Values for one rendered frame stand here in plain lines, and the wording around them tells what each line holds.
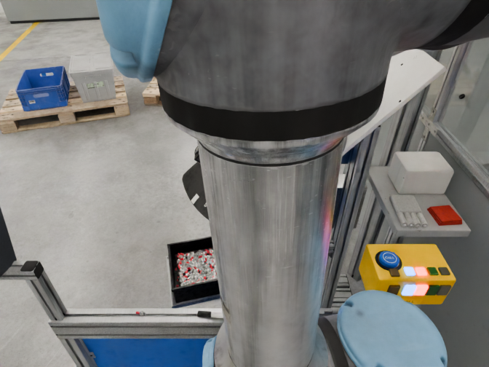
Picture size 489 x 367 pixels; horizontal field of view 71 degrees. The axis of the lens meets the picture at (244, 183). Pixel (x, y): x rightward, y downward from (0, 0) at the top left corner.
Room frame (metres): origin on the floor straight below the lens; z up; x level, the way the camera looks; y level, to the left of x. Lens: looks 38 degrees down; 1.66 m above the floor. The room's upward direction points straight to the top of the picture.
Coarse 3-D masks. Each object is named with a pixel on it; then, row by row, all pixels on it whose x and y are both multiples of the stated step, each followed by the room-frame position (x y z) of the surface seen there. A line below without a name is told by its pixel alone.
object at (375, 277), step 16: (368, 256) 0.50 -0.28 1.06; (400, 256) 0.49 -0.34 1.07; (416, 256) 0.49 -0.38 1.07; (432, 256) 0.49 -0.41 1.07; (368, 272) 0.48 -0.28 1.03; (384, 272) 0.45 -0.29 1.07; (400, 272) 0.45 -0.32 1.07; (416, 272) 0.45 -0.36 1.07; (368, 288) 0.46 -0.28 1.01; (384, 288) 0.43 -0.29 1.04; (400, 288) 0.43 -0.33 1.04
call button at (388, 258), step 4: (384, 252) 0.49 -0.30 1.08; (388, 252) 0.49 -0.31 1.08; (392, 252) 0.49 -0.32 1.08; (380, 256) 0.48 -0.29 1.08; (384, 256) 0.48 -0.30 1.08; (388, 256) 0.48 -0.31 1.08; (392, 256) 0.48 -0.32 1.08; (396, 256) 0.48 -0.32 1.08; (380, 260) 0.48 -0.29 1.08; (384, 260) 0.47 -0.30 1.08; (388, 260) 0.47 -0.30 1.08; (392, 260) 0.47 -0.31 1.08; (396, 260) 0.47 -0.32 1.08; (384, 264) 0.47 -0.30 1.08; (388, 264) 0.46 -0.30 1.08; (392, 264) 0.46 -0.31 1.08; (396, 264) 0.46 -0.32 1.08
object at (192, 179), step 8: (192, 168) 0.92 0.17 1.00; (200, 168) 0.90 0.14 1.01; (184, 176) 0.92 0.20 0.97; (192, 176) 0.90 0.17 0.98; (200, 176) 0.88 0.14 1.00; (184, 184) 0.90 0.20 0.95; (192, 184) 0.88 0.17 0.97; (200, 184) 0.86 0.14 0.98; (192, 192) 0.86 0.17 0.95; (200, 192) 0.84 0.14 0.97; (200, 200) 0.82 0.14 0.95; (200, 208) 0.80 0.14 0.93
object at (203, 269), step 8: (208, 248) 0.71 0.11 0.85; (176, 256) 0.68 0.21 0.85; (184, 256) 0.68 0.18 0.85; (192, 256) 0.68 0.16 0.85; (208, 256) 0.68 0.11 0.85; (176, 264) 0.65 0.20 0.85; (184, 264) 0.65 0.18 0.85; (192, 264) 0.65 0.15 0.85; (200, 264) 0.65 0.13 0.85; (208, 264) 0.65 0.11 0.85; (184, 272) 0.62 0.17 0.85; (192, 272) 0.62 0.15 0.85; (200, 272) 0.62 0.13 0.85; (208, 272) 0.62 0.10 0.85; (216, 272) 0.62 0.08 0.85; (184, 280) 0.59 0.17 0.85; (192, 280) 0.59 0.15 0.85; (200, 280) 0.59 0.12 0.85
